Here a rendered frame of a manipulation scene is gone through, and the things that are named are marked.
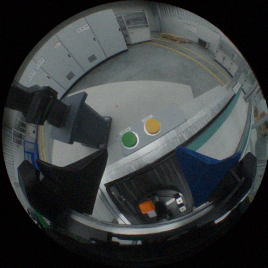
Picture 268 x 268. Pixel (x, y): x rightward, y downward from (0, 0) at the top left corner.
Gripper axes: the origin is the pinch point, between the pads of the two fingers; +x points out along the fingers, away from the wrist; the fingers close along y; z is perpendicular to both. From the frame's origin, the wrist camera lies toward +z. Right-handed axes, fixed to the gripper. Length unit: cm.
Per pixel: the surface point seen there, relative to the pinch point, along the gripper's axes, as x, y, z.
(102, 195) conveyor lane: 8.8, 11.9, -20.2
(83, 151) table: 27.5, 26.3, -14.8
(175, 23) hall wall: 390, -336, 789
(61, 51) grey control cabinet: 121, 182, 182
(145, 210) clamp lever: -0.1, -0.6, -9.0
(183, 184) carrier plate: 7.2, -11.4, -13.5
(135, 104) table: 34.8, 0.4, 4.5
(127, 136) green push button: 16.6, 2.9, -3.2
